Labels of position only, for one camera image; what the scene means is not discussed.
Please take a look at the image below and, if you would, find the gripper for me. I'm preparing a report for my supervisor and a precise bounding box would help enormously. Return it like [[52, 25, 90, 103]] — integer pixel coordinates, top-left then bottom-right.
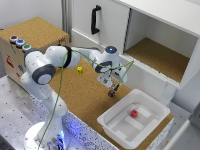
[[97, 68, 123, 91]]

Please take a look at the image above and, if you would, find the purple block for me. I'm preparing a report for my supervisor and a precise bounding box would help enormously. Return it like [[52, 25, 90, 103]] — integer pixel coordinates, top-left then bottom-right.
[[107, 89, 117, 98]]

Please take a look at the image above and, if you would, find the yellow block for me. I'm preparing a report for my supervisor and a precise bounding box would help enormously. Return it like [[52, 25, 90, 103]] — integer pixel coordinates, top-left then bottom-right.
[[76, 66, 84, 75]]

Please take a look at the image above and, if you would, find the pink block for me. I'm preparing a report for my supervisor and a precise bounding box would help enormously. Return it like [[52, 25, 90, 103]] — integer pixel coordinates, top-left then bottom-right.
[[130, 109, 139, 119]]

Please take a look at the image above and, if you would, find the white plastic box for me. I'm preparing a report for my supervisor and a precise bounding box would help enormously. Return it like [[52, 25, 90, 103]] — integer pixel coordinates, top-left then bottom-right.
[[96, 88, 171, 150]]

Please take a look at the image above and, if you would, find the white sliding door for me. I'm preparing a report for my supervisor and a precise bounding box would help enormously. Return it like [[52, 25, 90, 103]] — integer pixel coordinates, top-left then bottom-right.
[[70, 0, 132, 52]]

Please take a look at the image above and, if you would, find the white cabinet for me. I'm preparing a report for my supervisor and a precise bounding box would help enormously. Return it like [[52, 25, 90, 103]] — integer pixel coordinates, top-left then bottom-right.
[[68, 0, 200, 107]]

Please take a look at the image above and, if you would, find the green button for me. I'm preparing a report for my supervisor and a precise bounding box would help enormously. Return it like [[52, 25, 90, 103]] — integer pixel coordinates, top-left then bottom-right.
[[21, 43, 33, 54]]

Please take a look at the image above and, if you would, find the wooden drawer box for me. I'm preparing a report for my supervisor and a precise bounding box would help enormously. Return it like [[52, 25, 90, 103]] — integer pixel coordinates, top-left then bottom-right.
[[0, 16, 71, 88]]

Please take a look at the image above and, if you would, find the blue button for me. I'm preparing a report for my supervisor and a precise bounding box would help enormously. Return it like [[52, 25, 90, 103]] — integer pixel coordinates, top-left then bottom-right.
[[15, 38, 26, 49]]

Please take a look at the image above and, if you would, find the red button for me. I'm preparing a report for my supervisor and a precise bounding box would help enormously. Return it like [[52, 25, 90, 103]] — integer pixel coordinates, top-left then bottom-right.
[[9, 34, 20, 45]]

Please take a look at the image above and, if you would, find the green cable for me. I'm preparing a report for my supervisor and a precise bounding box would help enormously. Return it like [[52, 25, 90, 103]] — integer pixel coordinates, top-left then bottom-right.
[[37, 49, 135, 150]]

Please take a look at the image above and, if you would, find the black door handle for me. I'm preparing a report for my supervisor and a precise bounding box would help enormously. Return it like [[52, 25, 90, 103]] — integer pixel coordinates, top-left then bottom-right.
[[90, 4, 102, 36]]

